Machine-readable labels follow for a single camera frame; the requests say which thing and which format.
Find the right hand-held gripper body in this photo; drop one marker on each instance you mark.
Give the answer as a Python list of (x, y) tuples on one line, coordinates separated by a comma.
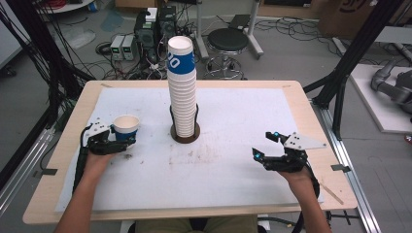
[(291, 158)]

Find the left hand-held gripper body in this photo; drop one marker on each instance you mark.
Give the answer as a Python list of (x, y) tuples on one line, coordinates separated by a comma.
[(97, 132)]

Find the blue and white paper cup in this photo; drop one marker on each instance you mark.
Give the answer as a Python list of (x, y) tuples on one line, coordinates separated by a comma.
[(124, 134)]

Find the brown cup holder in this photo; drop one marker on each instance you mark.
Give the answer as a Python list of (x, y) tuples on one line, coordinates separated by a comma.
[(186, 139)]

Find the stack of white paper cups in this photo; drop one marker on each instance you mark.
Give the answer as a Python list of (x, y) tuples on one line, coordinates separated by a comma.
[(183, 97)]

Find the person's right hand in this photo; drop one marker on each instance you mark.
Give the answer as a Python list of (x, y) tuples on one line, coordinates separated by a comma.
[(296, 179)]

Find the person's left hand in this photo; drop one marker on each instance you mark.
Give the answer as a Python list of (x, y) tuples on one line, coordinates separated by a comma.
[(97, 163)]

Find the black table clip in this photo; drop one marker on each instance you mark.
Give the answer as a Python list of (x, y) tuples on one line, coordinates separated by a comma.
[(45, 172), (340, 167)]

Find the thin wooden stick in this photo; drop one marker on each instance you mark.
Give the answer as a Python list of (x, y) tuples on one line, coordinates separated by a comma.
[(332, 193)]

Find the white table mat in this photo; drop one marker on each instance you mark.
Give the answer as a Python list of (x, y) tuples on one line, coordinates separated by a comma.
[(226, 113)]

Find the grey power supply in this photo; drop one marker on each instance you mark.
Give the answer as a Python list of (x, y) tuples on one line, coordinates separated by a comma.
[(116, 47), (129, 47)]

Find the person's legs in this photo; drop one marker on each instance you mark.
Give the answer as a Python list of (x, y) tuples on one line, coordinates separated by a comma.
[(194, 225)]

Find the white floor board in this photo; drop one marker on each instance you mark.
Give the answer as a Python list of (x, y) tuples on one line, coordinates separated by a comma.
[(372, 106)]

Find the black round stool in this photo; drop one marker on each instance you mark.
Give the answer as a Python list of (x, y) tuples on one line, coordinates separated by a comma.
[(226, 39)]

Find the dark flat panel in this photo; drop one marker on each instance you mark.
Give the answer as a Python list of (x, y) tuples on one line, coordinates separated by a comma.
[(239, 21)]

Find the white box on tower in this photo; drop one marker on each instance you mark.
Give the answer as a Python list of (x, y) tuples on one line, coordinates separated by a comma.
[(151, 14)]

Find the small cardboard box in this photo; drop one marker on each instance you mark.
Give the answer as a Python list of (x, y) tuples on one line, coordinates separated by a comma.
[(136, 3)]

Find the white round table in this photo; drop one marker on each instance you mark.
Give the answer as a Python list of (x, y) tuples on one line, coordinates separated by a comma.
[(71, 6)]

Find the large cardboard box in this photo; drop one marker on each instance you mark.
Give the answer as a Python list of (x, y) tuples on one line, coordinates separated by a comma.
[(336, 22)]

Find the white rolling stand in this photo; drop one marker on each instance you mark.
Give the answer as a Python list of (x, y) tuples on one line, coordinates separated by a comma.
[(198, 26)]

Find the aluminium rail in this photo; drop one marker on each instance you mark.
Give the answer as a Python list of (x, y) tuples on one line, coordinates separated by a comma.
[(350, 168), (26, 168)]

